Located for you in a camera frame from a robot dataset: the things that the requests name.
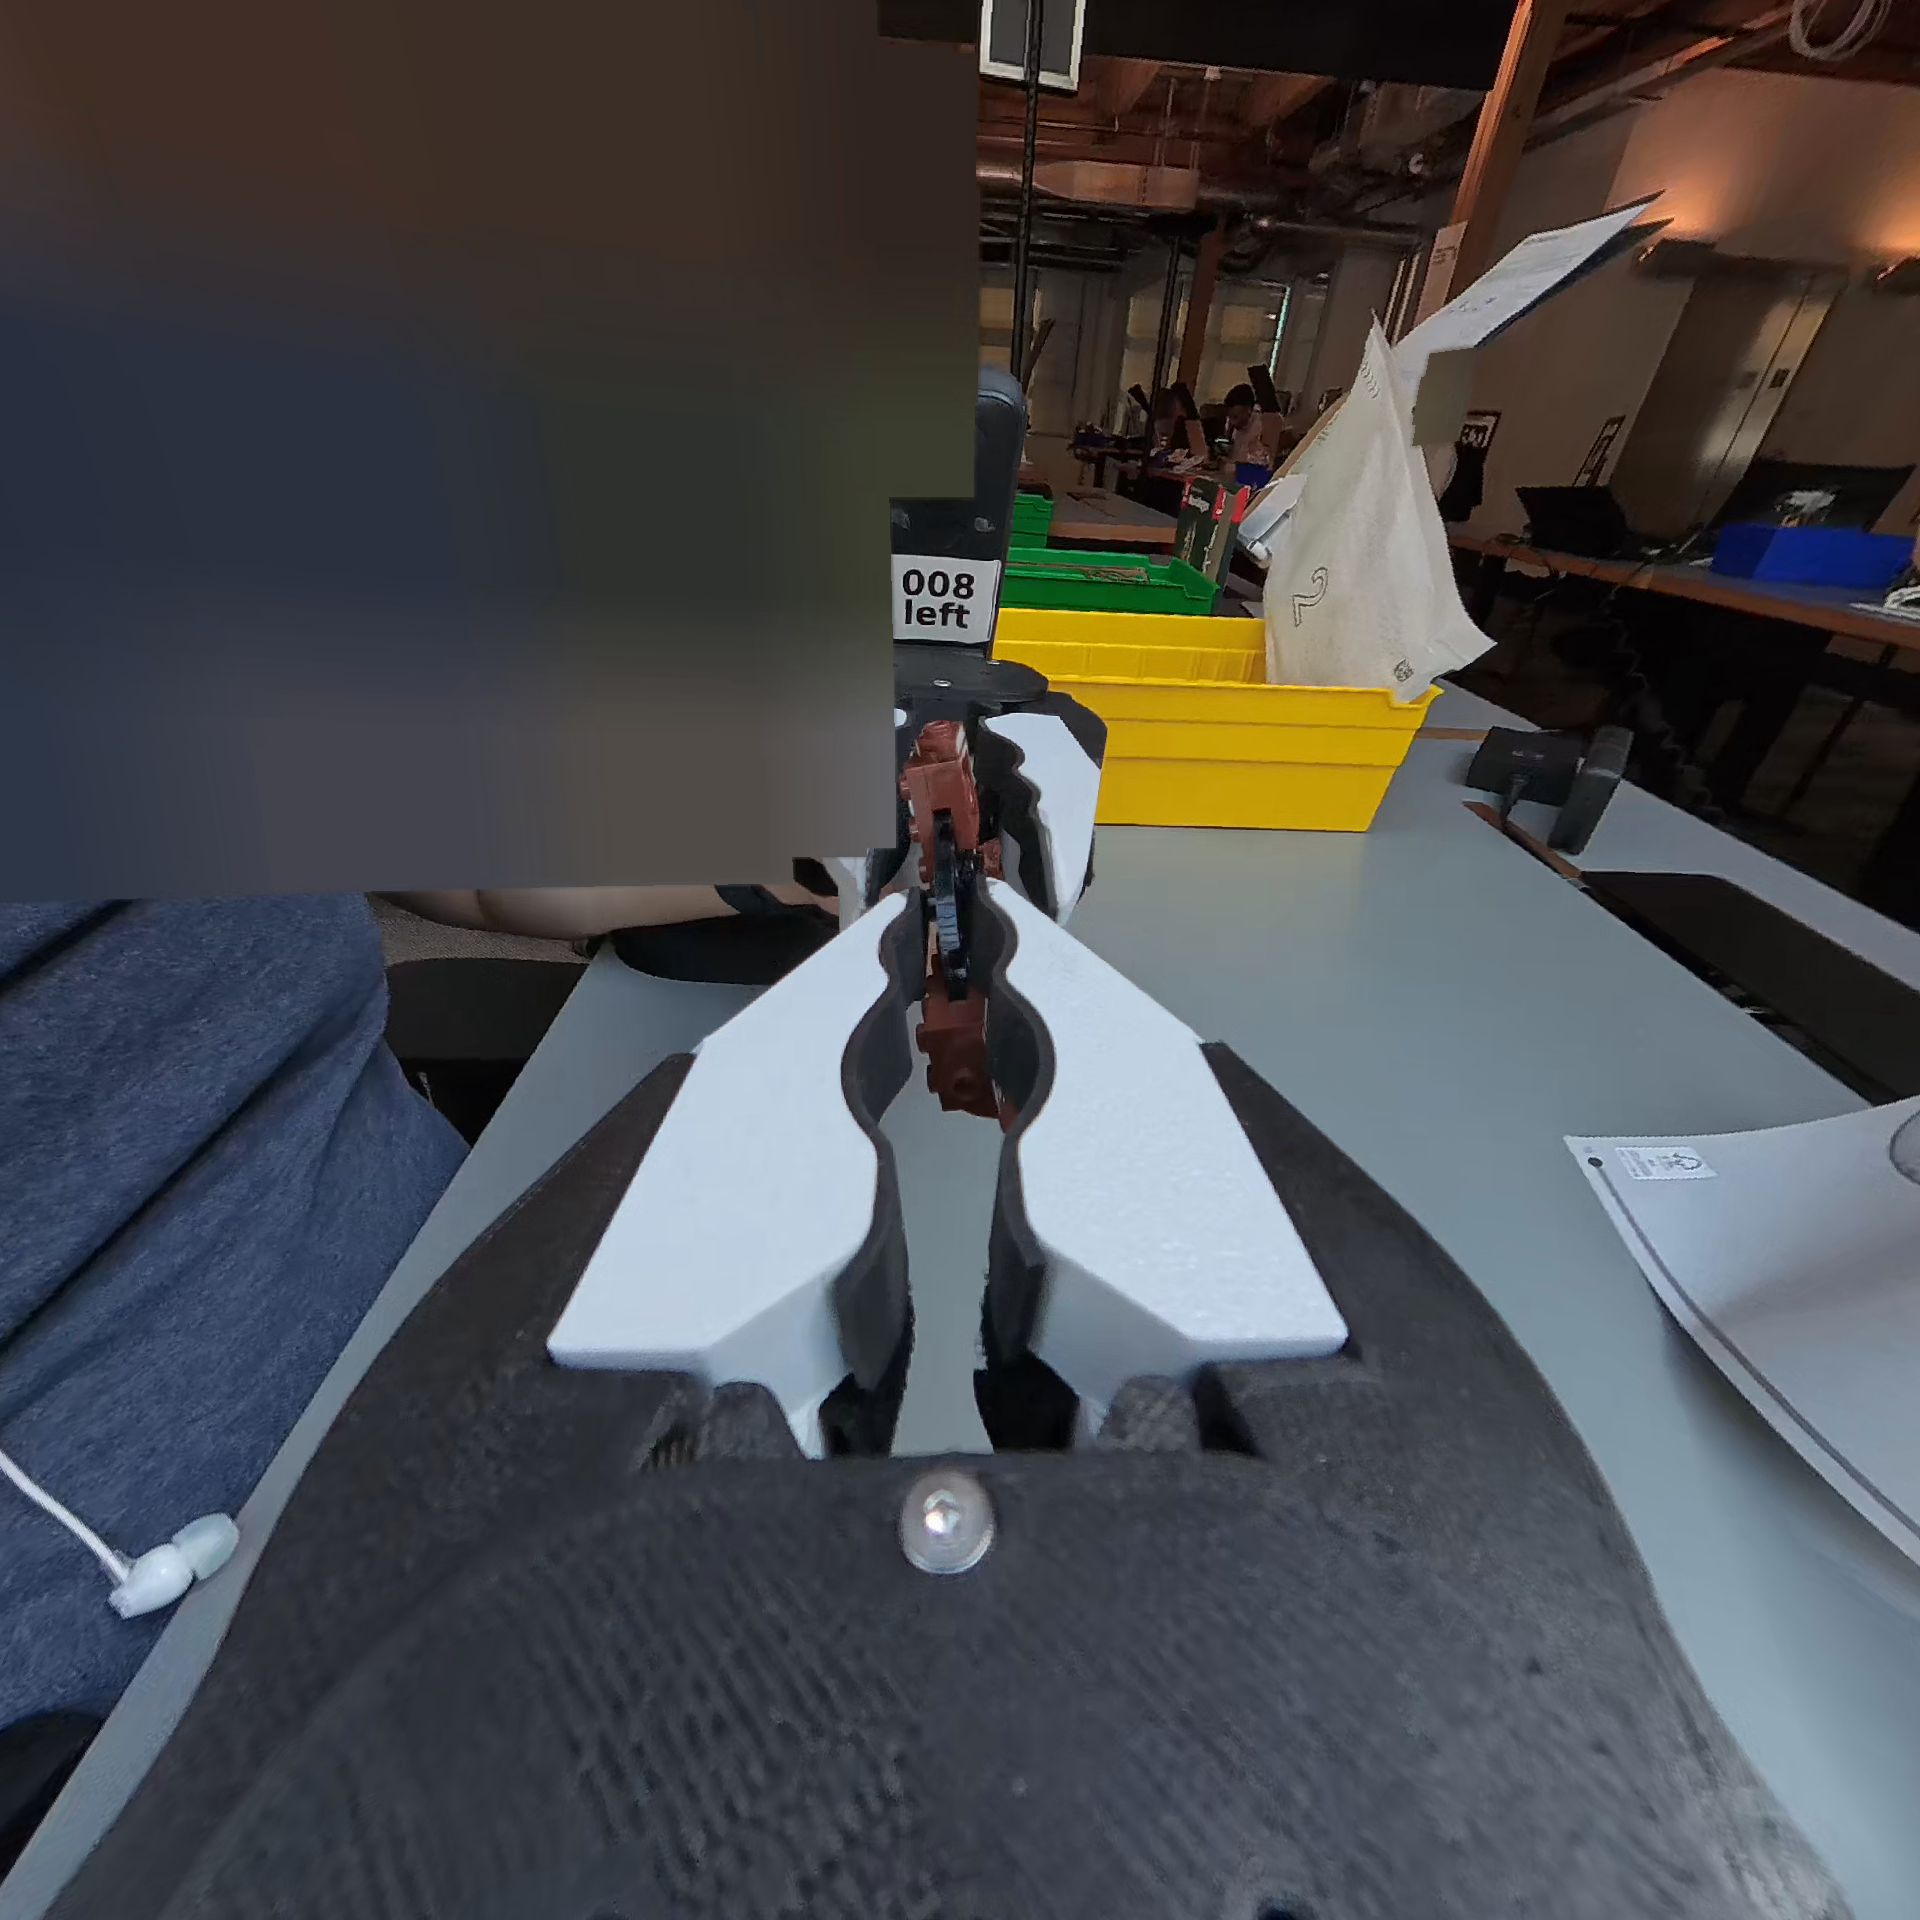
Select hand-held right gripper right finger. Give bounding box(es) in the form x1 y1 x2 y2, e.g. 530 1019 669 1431
984 885 1349 1387

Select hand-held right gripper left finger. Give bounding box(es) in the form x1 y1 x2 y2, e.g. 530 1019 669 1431
548 888 916 1375

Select brown black brick assembly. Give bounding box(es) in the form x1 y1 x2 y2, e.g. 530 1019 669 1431
898 721 1021 1128

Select grey desk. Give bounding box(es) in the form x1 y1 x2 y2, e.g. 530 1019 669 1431
0 681 1920 1920

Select yellow plastic bin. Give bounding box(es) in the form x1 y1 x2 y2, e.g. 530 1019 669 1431
991 605 1445 835

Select green red carton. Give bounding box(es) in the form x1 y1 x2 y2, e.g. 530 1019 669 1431
1175 483 1254 593

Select black pole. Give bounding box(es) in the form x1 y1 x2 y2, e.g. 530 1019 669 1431
1017 0 1047 376

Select white numbered paper bag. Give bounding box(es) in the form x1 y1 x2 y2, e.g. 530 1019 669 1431
1264 316 1498 708

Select white framed light panel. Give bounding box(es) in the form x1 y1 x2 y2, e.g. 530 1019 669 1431
977 0 1084 84

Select black rounded device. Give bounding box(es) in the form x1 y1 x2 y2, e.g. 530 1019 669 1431
1548 726 1638 852

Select person in navy shirt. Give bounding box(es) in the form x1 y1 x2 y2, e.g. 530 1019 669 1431
0 896 471 1727

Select black laptop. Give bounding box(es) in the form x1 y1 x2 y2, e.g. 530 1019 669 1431
1516 483 1634 559

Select white instruction booklet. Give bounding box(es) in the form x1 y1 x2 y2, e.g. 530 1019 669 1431
1563 1094 1920 1569

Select white printed paper sheet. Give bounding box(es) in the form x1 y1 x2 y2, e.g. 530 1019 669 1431
1387 191 1671 360

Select white earphones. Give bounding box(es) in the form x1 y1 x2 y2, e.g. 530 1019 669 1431
0 1446 241 1618

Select wooden workbench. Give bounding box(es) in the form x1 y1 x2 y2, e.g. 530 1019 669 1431
1446 531 1920 655

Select blue plastic bin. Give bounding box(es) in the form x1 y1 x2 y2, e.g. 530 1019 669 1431
1711 522 1920 582

